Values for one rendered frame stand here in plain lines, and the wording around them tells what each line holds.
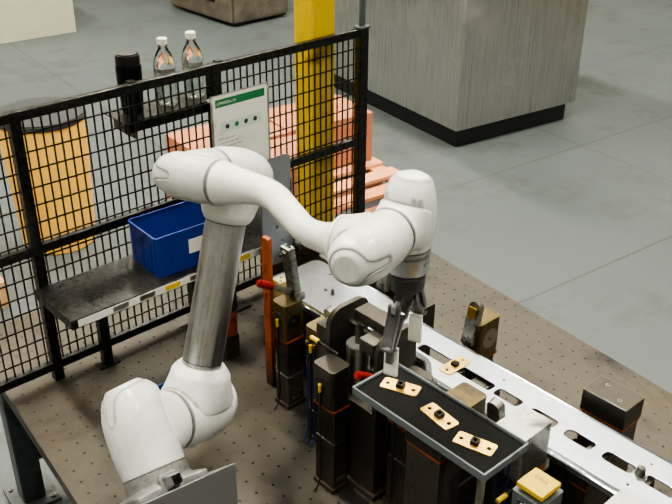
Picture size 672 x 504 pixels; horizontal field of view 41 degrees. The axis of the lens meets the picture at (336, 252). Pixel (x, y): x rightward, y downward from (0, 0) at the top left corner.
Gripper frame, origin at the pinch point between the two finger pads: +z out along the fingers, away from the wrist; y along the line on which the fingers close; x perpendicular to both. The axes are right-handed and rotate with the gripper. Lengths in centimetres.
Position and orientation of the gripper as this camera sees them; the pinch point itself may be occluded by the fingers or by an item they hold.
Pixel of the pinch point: (403, 353)
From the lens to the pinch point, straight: 191.9
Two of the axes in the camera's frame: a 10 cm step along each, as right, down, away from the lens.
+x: -9.0, -2.1, 3.8
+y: 4.3, -4.3, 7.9
